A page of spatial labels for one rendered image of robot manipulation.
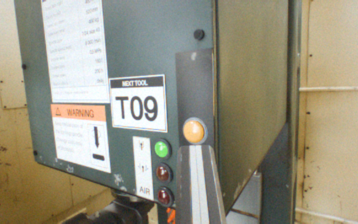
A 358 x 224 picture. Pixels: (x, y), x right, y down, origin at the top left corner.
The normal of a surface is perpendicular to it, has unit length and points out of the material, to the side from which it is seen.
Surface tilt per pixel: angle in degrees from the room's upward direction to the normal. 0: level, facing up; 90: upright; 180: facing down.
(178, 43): 90
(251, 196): 90
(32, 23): 90
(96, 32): 90
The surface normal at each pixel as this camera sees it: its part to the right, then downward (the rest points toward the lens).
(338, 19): -0.53, 0.13
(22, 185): 0.85, 0.04
